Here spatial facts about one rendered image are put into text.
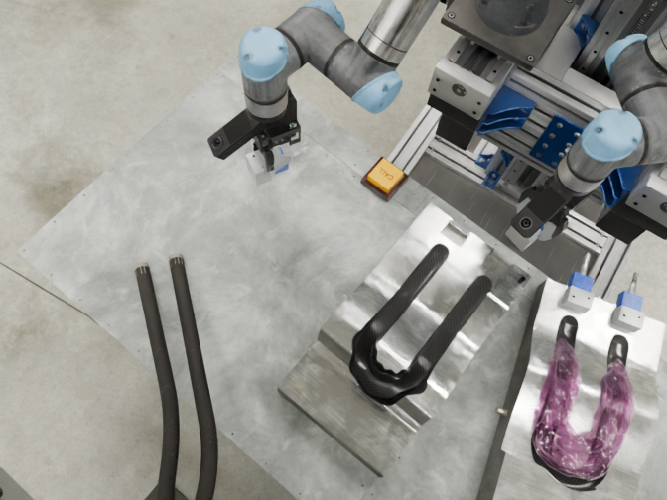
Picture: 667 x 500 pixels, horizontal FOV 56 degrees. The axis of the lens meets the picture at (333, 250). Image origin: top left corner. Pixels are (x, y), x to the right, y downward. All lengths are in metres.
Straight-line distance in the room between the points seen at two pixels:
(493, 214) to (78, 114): 1.58
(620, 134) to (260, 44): 0.56
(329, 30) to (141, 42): 1.78
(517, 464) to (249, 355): 0.55
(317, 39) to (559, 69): 0.68
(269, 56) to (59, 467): 1.56
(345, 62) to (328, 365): 0.58
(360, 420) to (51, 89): 1.92
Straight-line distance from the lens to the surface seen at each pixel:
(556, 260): 2.18
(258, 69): 1.01
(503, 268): 1.37
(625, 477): 1.36
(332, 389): 1.24
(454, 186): 2.18
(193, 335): 1.26
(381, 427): 1.24
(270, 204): 1.43
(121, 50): 2.76
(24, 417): 2.27
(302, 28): 1.06
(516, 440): 1.29
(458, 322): 1.29
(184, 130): 1.54
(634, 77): 1.15
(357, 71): 1.01
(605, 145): 1.03
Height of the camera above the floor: 2.09
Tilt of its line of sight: 68 degrees down
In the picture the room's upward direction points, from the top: 9 degrees clockwise
